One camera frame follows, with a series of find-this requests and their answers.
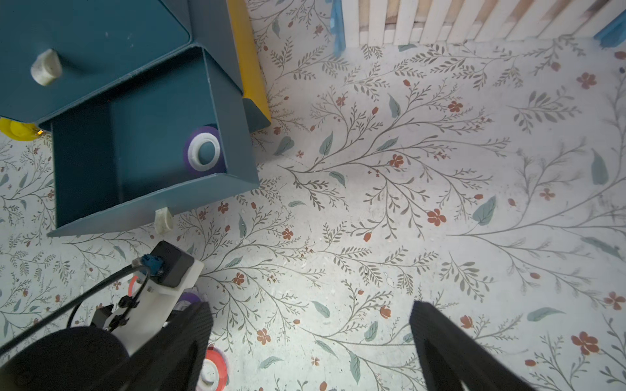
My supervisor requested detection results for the teal three-drawer cabinet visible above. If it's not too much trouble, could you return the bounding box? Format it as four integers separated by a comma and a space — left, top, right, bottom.
1, 1, 271, 237

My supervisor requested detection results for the purple tape roll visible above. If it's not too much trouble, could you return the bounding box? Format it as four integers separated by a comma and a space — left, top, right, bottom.
184, 124, 227, 177
174, 292, 203, 311

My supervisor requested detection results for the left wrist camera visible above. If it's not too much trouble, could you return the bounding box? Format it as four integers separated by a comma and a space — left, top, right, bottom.
91, 240, 204, 355

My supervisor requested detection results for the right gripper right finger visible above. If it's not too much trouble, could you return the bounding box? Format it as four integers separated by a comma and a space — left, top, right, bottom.
409, 301, 531, 390

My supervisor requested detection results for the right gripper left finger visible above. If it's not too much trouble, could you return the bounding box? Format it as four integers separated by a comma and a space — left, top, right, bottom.
85, 302, 213, 390

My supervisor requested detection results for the white blue toy crib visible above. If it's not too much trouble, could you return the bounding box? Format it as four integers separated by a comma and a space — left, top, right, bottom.
330, 0, 625, 56

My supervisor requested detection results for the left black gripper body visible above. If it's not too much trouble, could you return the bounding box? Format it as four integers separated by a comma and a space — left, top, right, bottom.
1, 327, 129, 390

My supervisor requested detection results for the yellow blue toy rattle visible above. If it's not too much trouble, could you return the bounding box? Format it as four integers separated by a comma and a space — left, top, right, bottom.
0, 117, 44, 142

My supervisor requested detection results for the red tape roll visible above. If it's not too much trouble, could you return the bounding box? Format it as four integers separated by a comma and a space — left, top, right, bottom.
196, 347, 228, 391
127, 275, 140, 297

